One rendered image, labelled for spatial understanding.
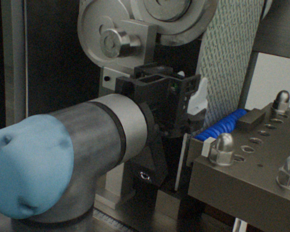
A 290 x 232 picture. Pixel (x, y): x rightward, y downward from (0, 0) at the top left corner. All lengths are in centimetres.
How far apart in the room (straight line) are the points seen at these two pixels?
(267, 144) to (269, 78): 266
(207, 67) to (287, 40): 30
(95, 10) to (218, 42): 21
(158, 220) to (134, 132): 28
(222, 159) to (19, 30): 50
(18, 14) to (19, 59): 9
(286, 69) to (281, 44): 242
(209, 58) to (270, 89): 275
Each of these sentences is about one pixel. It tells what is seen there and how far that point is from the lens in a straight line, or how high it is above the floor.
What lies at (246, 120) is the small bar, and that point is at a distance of 68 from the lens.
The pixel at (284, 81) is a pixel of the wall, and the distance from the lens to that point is 326.
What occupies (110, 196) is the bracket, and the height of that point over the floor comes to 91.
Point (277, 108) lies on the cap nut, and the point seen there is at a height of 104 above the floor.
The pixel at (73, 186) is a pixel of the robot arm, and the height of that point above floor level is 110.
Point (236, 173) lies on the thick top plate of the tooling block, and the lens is 52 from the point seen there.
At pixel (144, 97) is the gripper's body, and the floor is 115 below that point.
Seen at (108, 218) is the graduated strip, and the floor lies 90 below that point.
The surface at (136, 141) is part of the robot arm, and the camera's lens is 36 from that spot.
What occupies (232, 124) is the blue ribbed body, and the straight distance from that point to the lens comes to 67.
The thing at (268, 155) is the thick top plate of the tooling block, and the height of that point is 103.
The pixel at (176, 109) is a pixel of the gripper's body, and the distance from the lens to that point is 43.
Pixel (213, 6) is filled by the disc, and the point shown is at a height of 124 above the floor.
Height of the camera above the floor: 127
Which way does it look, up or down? 22 degrees down
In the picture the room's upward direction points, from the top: 8 degrees clockwise
